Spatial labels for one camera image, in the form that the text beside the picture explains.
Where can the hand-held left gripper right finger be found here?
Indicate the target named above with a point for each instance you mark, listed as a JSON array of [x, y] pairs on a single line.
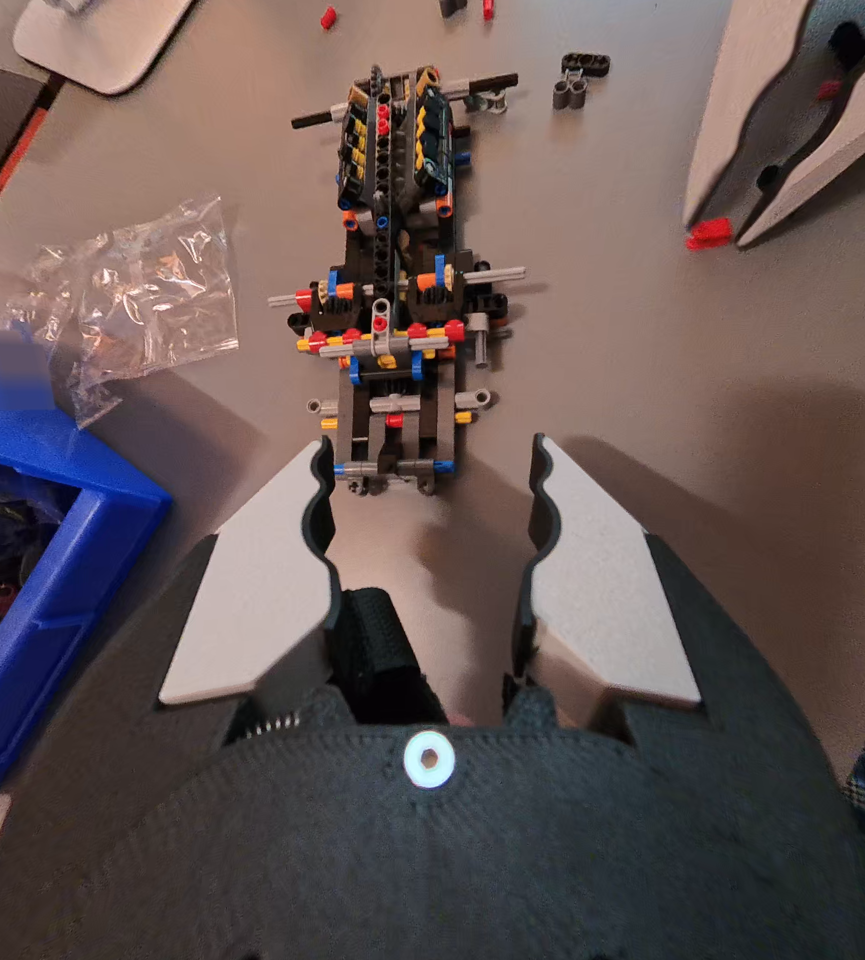
[[605, 600]]

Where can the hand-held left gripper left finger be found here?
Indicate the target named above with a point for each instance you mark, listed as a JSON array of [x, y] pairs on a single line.
[[252, 600]]

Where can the red lego cube connector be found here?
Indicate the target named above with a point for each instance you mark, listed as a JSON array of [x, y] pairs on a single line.
[[708, 232]]

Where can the large lego vehicle model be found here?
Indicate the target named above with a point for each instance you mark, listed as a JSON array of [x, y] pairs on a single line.
[[384, 225]]

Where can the long red lego pin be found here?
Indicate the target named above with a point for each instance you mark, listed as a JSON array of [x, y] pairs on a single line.
[[826, 90]]

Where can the black lego liftarm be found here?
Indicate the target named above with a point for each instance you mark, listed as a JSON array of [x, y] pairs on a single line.
[[453, 6], [767, 176]]

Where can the dark grey lego pin connector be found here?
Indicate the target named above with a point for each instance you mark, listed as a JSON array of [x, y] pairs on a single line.
[[571, 94]]

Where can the black thin three-hole liftarm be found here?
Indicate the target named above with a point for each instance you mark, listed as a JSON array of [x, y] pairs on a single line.
[[586, 64]]

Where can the blue plastic storage bin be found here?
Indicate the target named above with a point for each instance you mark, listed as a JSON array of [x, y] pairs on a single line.
[[102, 540]]

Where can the clear plastic bag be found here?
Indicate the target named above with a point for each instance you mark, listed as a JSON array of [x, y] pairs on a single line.
[[140, 300]]

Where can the white stand base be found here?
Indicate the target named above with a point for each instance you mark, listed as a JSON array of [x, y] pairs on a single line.
[[117, 45]]

